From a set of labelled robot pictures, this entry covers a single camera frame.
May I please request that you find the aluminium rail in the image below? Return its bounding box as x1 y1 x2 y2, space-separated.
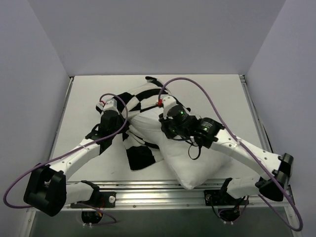
27 181 296 210
239 75 273 152
46 77 75 165

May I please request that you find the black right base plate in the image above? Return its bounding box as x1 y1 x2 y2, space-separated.
203 189 222 206

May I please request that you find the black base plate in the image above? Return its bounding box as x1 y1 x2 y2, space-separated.
203 189 222 206
95 192 116 208

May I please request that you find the thin black wire loop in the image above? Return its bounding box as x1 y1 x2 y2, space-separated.
188 138 204 160

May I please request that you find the aluminium front rail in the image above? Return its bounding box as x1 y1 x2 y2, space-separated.
27 181 296 210

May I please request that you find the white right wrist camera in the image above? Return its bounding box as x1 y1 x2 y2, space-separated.
157 96 177 116

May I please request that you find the aluminium left side rail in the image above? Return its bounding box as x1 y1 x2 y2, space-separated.
46 77 75 165

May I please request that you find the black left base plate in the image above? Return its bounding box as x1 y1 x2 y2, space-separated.
95 192 116 208

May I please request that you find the aluminium right side rail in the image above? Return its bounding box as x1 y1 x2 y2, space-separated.
239 75 273 152

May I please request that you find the white pillow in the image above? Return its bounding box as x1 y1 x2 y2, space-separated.
129 108 232 190

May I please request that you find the black white checkered pillowcase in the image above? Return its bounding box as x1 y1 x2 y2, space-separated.
111 76 186 171

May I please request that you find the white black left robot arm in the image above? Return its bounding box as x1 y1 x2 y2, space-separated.
23 109 124 217

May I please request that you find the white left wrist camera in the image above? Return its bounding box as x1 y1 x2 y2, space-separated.
96 99 118 113

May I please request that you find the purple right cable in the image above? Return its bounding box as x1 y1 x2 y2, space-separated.
158 78 304 232

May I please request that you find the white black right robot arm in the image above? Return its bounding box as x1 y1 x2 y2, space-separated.
159 104 294 204

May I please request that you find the purple cable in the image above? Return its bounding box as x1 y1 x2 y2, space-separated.
158 78 304 232
3 93 128 227

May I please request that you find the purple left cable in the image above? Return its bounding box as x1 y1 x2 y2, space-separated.
3 93 128 227

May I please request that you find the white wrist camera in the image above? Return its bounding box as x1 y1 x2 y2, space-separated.
96 99 118 113
157 96 177 116

